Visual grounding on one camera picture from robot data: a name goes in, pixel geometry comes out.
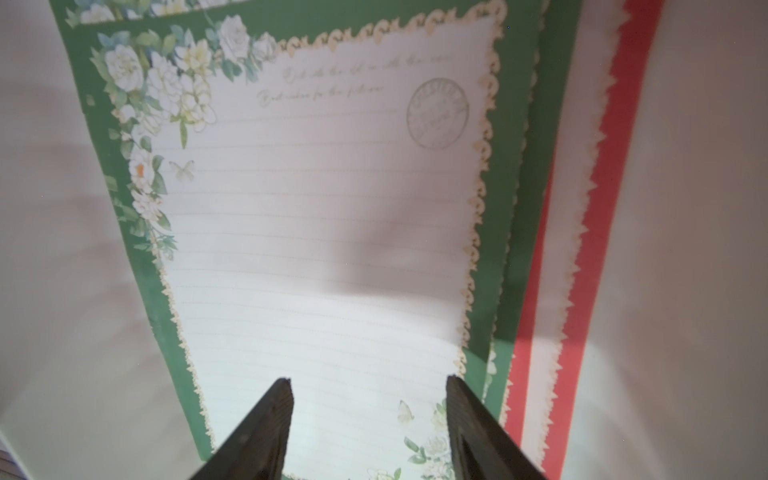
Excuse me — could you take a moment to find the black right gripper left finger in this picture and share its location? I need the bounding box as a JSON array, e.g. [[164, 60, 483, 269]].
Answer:
[[191, 378, 294, 480]]

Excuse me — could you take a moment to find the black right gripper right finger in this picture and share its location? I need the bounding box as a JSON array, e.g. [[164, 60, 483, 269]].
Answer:
[[446, 375, 545, 480]]

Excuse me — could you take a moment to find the green floral stationery sheet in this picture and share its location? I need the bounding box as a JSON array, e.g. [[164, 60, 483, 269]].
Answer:
[[64, 0, 583, 421], [49, 0, 544, 480]]

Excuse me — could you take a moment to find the white plastic storage tray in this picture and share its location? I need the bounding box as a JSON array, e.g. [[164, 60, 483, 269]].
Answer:
[[1, 1, 767, 479]]

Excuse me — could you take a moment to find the red bordered stationery sheet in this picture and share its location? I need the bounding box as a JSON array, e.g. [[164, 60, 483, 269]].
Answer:
[[500, 1, 663, 479]]

